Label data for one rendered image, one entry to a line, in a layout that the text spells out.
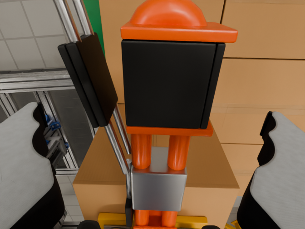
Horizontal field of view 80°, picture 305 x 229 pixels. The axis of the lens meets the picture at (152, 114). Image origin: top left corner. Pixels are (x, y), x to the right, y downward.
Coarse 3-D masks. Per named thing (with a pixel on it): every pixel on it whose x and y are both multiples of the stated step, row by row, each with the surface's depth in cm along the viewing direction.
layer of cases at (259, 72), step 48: (144, 0) 58; (192, 0) 57; (240, 0) 57; (288, 0) 57; (240, 48) 64; (288, 48) 64; (240, 96) 74; (288, 96) 74; (240, 144) 87; (240, 192) 106
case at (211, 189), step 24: (96, 144) 56; (120, 144) 56; (168, 144) 56; (192, 144) 56; (216, 144) 56; (96, 168) 48; (120, 168) 48; (192, 168) 48; (216, 168) 48; (96, 192) 45; (120, 192) 45; (192, 192) 44; (216, 192) 44; (96, 216) 51; (216, 216) 49
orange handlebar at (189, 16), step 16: (160, 0) 12; (176, 0) 12; (144, 16) 12; (160, 16) 12; (176, 16) 12; (192, 16) 12; (144, 144) 18; (176, 144) 18; (144, 160) 19; (176, 160) 19; (144, 224) 26; (160, 224) 30
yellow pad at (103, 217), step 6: (102, 216) 48; (108, 216) 48; (114, 216) 48; (120, 216) 48; (102, 222) 48; (108, 222) 48; (114, 222) 48; (120, 222) 48; (102, 228) 50; (108, 228) 49; (120, 228) 49; (126, 228) 49; (132, 228) 50
